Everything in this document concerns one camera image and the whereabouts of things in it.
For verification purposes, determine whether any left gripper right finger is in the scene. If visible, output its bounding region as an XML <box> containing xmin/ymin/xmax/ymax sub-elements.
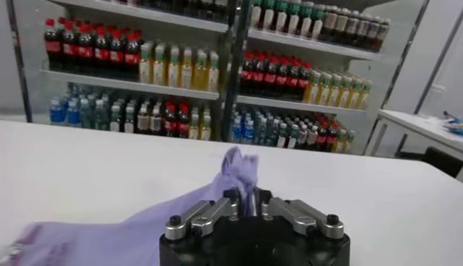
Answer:
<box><xmin>254</xmin><ymin>188</ymin><xmax>345</xmax><ymax>241</ymax></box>

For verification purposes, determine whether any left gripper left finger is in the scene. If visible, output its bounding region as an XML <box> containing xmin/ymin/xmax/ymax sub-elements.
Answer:
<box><xmin>164</xmin><ymin>187</ymin><xmax>242</xmax><ymax>241</ymax></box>

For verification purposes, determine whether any light purple t-shirt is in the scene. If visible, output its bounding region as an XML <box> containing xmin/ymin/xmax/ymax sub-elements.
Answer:
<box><xmin>0</xmin><ymin>146</ymin><xmax>261</xmax><ymax>266</ymax></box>

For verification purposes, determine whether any white cap tan label bottle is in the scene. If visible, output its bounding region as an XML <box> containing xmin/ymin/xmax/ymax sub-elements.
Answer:
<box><xmin>150</xmin><ymin>106</ymin><xmax>163</xmax><ymax>137</ymax></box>
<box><xmin>297</xmin><ymin>124</ymin><xmax>308</xmax><ymax>150</ymax></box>
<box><xmin>321</xmin><ymin>7</ymin><xmax>337</xmax><ymax>43</ymax></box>
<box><xmin>136</xmin><ymin>104</ymin><xmax>150</xmax><ymax>135</ymax></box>
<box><xmin>307</xmin><ymin>125</ymin><xmax>318</xmax><ymax>151</ymax></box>
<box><xmin>334</xmin><ymin>10</ymin><xmax>350</xmax><ymax>45</ymax></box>

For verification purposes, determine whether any yellow drink bottle green label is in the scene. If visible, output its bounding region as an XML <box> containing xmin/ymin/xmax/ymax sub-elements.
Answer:
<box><xmin>347</xmin><ymin>77</ymin><xmax>361</xmax><ymax>109</ymax></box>
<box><xmin>318</xmin><ymin>72</ymin><xmax>331</xmax><ymax>106</ymax></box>
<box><xmin>343</xmin><ymin>130</ymin><xmax>356</xmax><ymax>155</ymax></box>
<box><xmin>332</xmin><ymin>129</ymin><xmax>347</xmax><ymax>153</ymax></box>
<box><xmin>303</xmin><ymin>70</ymin><xmax>321</xmax><ymax>105</ymax></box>
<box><xmin>357</xmin><ymin>80</ymin><xmax>373</xmax><ymax>111</ymax></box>
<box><xmin>328</xmin><ymin>74</ymin><xmax>341</xmax><ymax>108</ymax></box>
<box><xmin>338</xmin><ymin>75</ymin><xmax>351</xmax><ymax>108</ymax></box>

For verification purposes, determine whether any clear green water bottle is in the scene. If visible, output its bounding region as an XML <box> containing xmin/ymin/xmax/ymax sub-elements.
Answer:
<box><xmin>266</xmin><ymin>119</ymin><xmax>278</xmax><ymax>147</ymax></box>
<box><xmin>93</xmin><ymin>99</ymin><xmax>109</xmax><ymax>131</ymax></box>
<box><xmin>255</xmin><ymin>117</ymin><xmax>268</xmax><ymax>145</ymax></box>
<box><xmin>80</xmin><ymin>98</ymin><xmax>94</xmax><ymax>129</ymax></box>

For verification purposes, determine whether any blue water bottle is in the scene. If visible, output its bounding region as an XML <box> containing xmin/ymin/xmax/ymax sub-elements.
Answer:
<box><xmin>67</xmin><ymin>99</ymin><xmax>81</xmax><ymax>127</ymax></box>
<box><xmin>242</xmin><ymin>117</ymin><xmax>255</xmax><ymax>145</ymax></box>
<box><xmin>49</xmin><ymin>97</ymin><xmax>66</xmax><ymax>126</ymax></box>
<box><xmin>231</xmin><ymin>115</ymin><xmax>242</xmax><ymax>143</ymax></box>

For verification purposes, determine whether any white side table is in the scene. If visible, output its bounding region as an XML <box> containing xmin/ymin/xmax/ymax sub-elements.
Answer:
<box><xmin>363</xmin><ymin>108</ymin><xmax>463</xmax><ymax>181</ymax></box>

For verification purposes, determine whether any glass beverage display shelf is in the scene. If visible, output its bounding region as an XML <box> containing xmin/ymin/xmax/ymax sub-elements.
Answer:
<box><xmin>222</xmin><ymin>0</ymin><xmax>431</xmax><ymax>156</ymax></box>
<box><xmin>7</xmin><ymin>0</ymin><xmax>236</xmax><ymax>142</ymax></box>

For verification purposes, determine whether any small blue packet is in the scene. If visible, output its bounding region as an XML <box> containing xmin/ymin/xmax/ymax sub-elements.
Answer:
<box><xmin>443</xmin><ymin>115</ymin><xmax>463</xmax><ymax>135</ymax></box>

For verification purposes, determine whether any white cap dark label bottle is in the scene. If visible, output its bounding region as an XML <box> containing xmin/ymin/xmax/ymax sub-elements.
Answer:
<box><xmin>375</xmin><ymin>18</ymin><xmax>391</xmax><ymax>53</ymax></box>
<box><xmin>357</xmin><ymin>16</ymin><xmax>372</xmax><ymax>49</ymax></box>
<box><xmin>367</xmin><ymin>17</ymin><xmax>381</xmax><ymax>51</ymax></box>
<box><xmin>347</xmin><ymin>13</ymin><xmax>362</xmax><ymax>47</ymax></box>

